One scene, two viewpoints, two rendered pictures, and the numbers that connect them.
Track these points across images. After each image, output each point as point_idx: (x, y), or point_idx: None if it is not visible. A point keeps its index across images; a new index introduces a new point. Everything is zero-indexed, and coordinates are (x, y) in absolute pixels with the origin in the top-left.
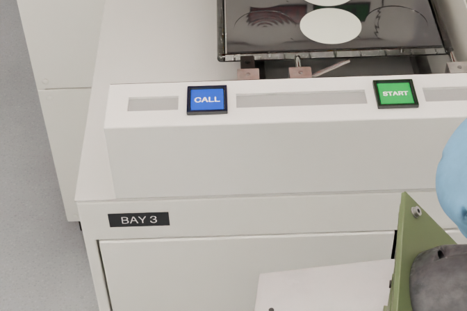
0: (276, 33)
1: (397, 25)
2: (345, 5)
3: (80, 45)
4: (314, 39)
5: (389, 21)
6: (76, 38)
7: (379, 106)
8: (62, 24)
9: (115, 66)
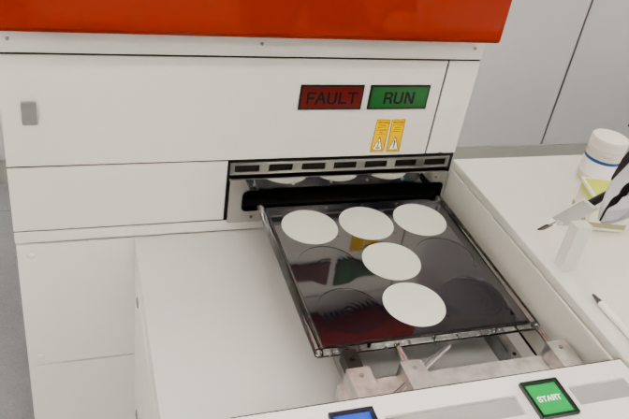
0: (365, 317)
1: (476, 299)
2: (417, 279)
3: (88, 315)
4: (405, 322)
5: (466, 296)
6: (84, 309)
7: (544, 418)
8: (70, 296)
9: (177, 362)
